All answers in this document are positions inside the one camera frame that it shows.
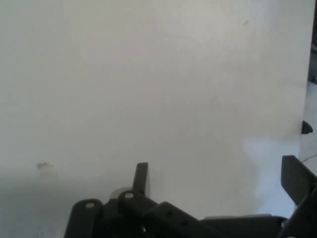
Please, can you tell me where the black table edge clip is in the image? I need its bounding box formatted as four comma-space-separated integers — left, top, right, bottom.
301, 120, 313, 135

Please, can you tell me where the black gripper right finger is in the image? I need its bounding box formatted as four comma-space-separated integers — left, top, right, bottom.
277, 155, 317, 238

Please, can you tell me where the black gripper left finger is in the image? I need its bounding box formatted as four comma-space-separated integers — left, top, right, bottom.
63, 162, 223, 238

